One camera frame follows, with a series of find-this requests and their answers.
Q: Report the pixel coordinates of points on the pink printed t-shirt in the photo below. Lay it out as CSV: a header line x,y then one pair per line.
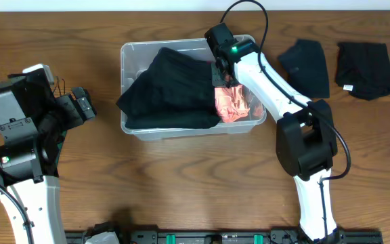
x,y
231,105

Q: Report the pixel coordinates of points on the black mounting rail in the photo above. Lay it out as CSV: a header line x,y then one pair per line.
x,y
275,236

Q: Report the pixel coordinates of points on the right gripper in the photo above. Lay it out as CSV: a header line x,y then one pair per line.
x,y
219,64

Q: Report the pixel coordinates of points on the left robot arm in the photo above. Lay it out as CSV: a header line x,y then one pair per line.
x,y
33,127

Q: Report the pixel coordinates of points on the small black garment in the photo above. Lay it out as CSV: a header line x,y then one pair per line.
x,y
306,67

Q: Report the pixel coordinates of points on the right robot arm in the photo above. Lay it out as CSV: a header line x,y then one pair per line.
x,y
305,145

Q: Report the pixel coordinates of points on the clear plastic storage bin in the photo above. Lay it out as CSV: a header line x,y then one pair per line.
x,y
136,58

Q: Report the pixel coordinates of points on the dark green garment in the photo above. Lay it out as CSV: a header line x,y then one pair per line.
x,y
60,143

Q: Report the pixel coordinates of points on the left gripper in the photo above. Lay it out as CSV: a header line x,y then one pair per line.
x,y
80,104

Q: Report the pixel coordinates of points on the black garment with tag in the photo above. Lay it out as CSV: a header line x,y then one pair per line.
x,y
363,69

